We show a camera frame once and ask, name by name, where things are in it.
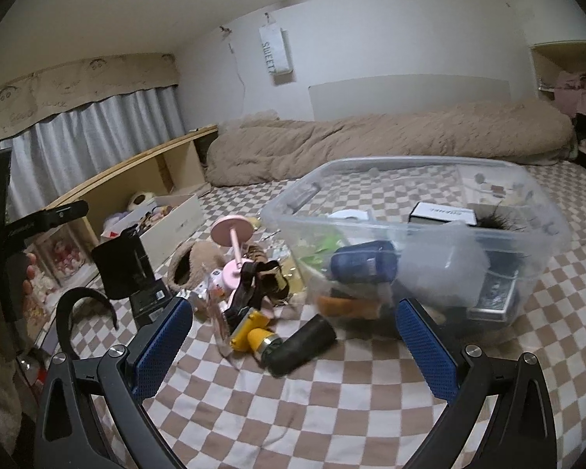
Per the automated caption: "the navy blue bottle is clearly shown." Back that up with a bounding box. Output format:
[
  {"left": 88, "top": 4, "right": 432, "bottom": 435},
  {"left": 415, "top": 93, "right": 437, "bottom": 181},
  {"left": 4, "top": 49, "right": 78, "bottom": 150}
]
[{"left": 328, "top": 240, "right": 400, "bottom": 284}]

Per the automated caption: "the orange cream tube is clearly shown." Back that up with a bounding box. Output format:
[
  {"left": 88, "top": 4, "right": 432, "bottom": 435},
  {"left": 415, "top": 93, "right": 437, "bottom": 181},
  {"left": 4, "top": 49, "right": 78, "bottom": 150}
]
[{"left": 316, "top": 295, "right": 383, "bottom": 320}]

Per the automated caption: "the wooden bedside shelf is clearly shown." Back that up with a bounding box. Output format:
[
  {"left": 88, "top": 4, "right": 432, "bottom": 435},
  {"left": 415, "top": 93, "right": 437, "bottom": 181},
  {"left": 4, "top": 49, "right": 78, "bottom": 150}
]
[{"left": 43, "top": 124, "right": 220, "bottom": 255}]

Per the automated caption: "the grey curtain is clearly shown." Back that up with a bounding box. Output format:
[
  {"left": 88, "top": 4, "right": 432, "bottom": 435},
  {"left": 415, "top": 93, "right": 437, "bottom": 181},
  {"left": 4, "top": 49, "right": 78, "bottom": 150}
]
[{"left": 0, "top": 86, "right": 185, "bottom": 219}]

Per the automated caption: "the black headband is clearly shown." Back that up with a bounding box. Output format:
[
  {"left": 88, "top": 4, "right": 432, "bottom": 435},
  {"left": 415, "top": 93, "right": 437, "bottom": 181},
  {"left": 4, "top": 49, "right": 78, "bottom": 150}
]
[{"left": 55, "top": 287, "right": 118, "bottom": 361}]

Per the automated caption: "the black playing card box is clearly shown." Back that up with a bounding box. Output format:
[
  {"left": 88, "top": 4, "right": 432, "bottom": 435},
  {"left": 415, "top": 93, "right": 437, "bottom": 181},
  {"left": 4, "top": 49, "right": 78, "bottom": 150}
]
[{"left": 467, "top": 271, "right": 519, "bottom": 323}]

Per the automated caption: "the black product box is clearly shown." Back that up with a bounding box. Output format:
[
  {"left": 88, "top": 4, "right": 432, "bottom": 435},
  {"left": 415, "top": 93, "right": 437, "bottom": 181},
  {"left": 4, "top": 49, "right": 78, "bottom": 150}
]
[{"left": 92, "top": 226, "right": 171, "bottom": 329}]

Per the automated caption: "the checkered bed sheet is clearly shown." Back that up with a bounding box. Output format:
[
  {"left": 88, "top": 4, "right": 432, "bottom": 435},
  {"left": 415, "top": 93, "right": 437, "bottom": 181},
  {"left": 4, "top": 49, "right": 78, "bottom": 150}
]
[{"left": 145, "top": 162, "right": 586, "bottom": 468}]

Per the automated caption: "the frosted plastic container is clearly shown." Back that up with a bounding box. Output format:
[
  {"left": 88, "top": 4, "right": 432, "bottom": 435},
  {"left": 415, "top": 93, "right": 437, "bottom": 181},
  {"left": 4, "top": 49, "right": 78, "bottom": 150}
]
[{"left": 397, "top": 222, "right": 490, "bottom": 308}]

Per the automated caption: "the white box of toys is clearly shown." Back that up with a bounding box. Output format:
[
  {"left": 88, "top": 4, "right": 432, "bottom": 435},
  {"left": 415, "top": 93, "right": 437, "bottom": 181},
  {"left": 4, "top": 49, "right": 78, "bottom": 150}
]
[{"left": 100, "top": 195, "right": 204, "bottom": 269}]

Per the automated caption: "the beige curtain valance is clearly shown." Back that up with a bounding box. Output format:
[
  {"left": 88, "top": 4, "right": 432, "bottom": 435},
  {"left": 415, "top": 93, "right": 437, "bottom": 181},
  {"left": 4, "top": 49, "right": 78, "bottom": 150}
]
[{"left": 0, "top": 53, "right": 180, "bottom": 142}]

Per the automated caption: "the gummy vitamin jar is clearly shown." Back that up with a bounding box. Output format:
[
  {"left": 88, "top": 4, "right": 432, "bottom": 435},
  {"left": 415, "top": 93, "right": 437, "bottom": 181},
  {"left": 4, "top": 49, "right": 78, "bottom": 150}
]
[{"left": 203, "top": 269, "right": 229, "bottom": 303}]

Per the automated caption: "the beige fuzzy slipper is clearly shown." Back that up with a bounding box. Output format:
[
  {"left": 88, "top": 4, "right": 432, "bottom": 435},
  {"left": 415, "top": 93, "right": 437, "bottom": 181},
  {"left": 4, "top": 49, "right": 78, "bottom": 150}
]
[{"left": 167, "top": 240, "right": 226, "bottom": 292}]

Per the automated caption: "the yellow headlamp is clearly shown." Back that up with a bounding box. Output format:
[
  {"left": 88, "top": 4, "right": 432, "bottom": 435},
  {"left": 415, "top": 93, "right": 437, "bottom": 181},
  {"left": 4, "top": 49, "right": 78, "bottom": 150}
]
[{"left": 229, "top": 308, "right": 284, "bottom": 363}]

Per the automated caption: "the clear plastic storage bin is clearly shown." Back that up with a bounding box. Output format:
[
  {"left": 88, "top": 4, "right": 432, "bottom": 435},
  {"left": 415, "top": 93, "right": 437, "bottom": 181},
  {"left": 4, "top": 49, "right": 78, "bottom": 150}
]
[{"left": 261, "top": 157, "right": 571, "bottom": 336}]

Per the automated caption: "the black foam cylinder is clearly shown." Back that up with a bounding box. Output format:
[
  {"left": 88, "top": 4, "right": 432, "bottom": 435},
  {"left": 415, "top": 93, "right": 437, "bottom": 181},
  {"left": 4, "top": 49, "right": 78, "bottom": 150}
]
[{"left": 261, "top": 315, "right": 336, "bottom": 377}]

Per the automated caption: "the black feather fluff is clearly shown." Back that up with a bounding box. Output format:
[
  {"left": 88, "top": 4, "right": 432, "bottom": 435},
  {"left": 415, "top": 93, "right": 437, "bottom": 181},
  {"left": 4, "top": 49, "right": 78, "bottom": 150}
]
[{"left": 473, "top": 201, "right": 558, "bottom": 235}]

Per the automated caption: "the white Chanel box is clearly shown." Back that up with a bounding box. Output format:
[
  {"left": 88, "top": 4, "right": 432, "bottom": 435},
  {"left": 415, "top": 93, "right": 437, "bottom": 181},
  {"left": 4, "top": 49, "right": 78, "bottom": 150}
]
[{"left": 409, "top": 202, "right": 477, "bottom": 227}]

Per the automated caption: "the pink desk lamp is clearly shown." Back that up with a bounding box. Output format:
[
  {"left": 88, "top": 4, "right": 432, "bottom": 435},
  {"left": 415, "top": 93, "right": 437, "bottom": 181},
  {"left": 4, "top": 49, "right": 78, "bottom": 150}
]
[{"left": 209, "top": 214, "right": 255, "bottom": 299}]

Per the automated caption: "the green patterned packet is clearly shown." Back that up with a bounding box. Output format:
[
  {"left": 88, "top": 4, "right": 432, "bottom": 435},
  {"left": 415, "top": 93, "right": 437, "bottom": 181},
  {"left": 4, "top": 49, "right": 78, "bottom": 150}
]
[{"left": 299, "top": 233, "right": 347, "bottom": 271}]

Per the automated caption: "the white tray with blocks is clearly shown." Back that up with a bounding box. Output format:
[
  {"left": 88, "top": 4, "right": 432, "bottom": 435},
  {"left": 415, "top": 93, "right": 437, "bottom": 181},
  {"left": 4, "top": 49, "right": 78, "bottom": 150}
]
[{"left": 457, "top": 165, "right": 542, "bottom": 206}]

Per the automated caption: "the white fan-shaped package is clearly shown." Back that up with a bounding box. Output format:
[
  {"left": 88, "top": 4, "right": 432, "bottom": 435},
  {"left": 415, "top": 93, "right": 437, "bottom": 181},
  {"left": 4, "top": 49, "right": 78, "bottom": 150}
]
[{"left": 329, "top": 209, "right": 376, "bottom": 222}]

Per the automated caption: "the beige quilted duvet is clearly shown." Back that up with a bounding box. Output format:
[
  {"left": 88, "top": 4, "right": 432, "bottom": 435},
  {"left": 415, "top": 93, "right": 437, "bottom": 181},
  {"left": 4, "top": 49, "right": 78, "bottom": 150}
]
[{"left": 206, "top": 100, "right": 575, "bottom": 186}]

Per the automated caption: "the white hanging Sweet bag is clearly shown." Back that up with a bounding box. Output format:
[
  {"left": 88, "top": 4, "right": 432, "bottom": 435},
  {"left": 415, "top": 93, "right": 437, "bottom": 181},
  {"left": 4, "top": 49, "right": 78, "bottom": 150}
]
[{"left": 259, "top": 13, "right": 294, "bottom": 82}]

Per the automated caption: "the white headboard panel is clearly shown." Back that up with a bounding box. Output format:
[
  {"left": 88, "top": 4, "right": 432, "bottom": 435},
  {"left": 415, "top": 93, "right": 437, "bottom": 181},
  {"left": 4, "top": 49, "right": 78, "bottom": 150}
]
[{"left": 309, "top": 74, "right": 510, "bottom": 121}]

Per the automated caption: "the closet shelf with clothes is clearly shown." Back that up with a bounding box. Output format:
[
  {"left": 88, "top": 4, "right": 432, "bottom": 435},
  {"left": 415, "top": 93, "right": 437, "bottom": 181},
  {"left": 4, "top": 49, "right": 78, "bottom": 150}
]
[{"left": 531, "top": 40, "right": 586, "bottom": 168}]

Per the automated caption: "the black headlamp strap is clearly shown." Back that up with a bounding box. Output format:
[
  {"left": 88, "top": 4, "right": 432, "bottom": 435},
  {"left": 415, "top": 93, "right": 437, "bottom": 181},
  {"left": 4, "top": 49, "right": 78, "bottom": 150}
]
[{"left": 224, "top": 258, "right": 292, "bottom": 323}]

